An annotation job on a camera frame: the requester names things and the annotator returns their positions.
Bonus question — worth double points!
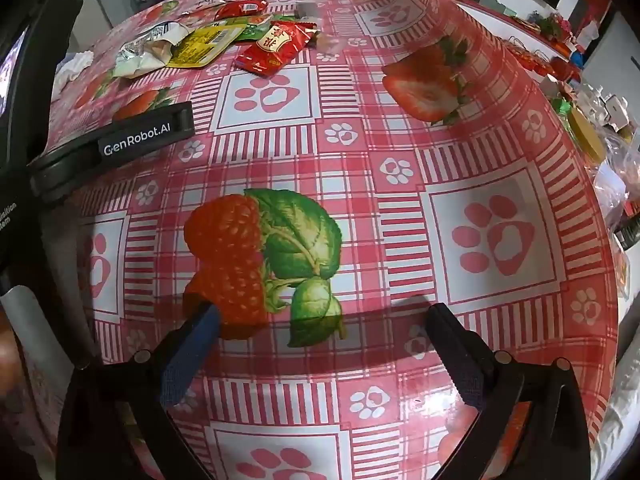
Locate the red packaged goods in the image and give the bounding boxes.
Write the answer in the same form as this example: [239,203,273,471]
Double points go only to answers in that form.
[510,40,581,82]

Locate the yellow round lid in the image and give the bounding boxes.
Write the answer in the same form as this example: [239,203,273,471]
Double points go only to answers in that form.
[567,107,607,163]

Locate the green snack packet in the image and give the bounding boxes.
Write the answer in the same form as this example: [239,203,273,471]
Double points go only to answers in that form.
[232,20,273,42]

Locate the oval red snack packet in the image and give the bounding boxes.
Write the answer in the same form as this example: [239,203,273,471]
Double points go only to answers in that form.
[214,0,271,22]

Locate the strawberry print tablecloth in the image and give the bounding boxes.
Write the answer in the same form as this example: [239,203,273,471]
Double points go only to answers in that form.
[45,0,621,480]

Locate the white crumpled tissue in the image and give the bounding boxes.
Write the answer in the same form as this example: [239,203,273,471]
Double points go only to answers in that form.
[52,51,94,92]

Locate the large red snack packet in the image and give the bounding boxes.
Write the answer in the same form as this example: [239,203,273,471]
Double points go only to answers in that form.
[234,21,319,79]

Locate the yellow snack packet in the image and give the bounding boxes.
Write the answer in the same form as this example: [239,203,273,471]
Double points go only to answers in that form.
[165,24,246,69]

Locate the small white boxes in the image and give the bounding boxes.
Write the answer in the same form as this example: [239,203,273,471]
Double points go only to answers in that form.
[584,89,632,132]

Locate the clear plastic bag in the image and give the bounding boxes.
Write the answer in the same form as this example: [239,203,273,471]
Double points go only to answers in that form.
[595,135,640,223]

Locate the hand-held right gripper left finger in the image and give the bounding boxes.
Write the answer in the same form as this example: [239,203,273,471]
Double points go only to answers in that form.
[54,301,222,480]

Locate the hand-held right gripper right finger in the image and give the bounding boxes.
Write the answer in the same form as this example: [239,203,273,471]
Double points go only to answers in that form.
[425,302,593,480]

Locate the silver white snack wrapper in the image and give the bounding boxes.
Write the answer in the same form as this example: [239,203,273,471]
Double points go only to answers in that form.
[112,20,196,80]

